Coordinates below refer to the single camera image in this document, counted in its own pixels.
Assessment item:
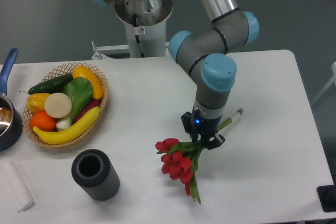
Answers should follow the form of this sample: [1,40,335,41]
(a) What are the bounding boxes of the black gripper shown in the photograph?
[181,109,226,150]

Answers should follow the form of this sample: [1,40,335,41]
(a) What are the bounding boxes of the red tulip bouquet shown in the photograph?
[155,108,244,204]

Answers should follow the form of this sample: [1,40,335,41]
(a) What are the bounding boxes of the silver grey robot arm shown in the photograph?
[95,0,259,150]

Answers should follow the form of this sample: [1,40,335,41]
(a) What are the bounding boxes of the purple eggplant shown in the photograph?
[73,100,101,123]

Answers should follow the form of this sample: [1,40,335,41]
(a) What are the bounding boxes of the dark grey ribbed vase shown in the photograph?
[71,149,120,201]

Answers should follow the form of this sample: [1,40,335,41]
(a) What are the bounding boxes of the yellow banana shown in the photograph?
[33,106,100,145]

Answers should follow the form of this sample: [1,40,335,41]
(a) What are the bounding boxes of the green bok choy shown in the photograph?
[56,77,93,131]

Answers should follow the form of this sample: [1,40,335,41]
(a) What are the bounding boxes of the yellow squash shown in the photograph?
[72,66,103,100]

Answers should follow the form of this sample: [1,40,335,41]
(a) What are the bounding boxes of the beige round disc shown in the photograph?
[44,93,72,119]

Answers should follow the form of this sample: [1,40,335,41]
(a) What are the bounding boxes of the black device at edge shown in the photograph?
[317,185,335,212]

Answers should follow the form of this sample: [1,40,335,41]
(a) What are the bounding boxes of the woven wicker basket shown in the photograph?
[22,62,109,148]

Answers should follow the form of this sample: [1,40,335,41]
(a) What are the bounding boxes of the green cucumber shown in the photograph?
[20,74,73,95]

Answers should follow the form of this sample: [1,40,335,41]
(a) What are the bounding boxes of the orange fruit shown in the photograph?
[29,111,56,132]

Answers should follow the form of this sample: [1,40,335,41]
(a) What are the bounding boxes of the yellow bell pepper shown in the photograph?
[26,93,50,113]

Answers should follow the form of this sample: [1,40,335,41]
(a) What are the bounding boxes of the white paper roll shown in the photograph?
[1,161,35,212]

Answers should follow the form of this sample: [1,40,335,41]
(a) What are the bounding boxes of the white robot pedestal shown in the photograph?
[120,18,167,58]

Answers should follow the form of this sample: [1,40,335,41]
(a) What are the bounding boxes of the white metal base frame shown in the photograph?
[91,40,171,60]

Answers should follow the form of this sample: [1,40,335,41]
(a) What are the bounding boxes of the white frame at right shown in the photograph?
[314,62,335,104]

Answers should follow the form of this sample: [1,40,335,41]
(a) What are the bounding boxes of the blue handled saucepan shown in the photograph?
[1,48,23,152]

